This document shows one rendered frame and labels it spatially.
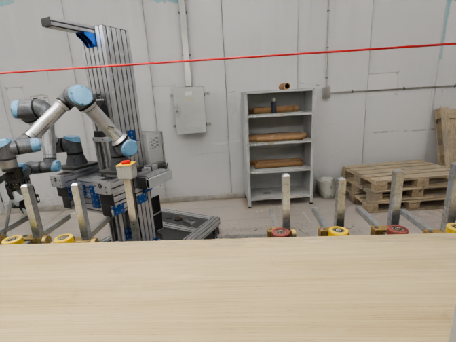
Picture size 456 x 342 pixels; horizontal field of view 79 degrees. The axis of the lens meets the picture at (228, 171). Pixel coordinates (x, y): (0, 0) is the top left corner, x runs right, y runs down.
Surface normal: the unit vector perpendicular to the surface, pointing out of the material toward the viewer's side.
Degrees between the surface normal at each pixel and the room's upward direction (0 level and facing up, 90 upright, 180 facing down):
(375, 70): 90
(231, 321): 0
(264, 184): 90
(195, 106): 90
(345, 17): 90
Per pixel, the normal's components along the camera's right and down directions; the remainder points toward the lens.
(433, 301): -0.05, -0.97
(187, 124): 0.05, 0.25
